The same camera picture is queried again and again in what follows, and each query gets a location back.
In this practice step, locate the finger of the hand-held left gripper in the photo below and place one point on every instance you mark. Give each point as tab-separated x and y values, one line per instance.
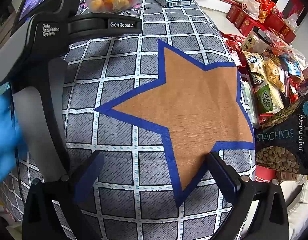
119	26

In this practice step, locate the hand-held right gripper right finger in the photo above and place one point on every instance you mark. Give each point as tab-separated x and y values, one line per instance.
224	177

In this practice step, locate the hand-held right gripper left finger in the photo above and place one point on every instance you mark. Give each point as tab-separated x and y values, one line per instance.
89	172

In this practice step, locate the person's left hand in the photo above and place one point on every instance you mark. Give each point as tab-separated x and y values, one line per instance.
5	135

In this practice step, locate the black pistachio bag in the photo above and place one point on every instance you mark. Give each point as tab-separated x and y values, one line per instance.
281	135

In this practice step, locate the green snack packet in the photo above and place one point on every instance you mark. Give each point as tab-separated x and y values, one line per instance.
266	100

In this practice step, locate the red snack packet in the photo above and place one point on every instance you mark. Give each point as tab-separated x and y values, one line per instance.
294	90

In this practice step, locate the clear bag of yellow chips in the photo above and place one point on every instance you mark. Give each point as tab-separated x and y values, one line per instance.
274	73

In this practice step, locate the white blue snack packet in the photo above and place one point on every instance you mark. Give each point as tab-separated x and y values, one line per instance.
254	62

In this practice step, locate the pile of red gift boxes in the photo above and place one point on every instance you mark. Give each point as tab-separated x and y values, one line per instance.
249	25

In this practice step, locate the white plastic snack bag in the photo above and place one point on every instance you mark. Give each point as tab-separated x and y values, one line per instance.
250	5

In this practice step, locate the clear jar with black lid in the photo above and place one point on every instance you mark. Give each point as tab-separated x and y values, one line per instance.
255	40

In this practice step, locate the red snack bag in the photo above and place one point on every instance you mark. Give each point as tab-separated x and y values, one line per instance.
265	2

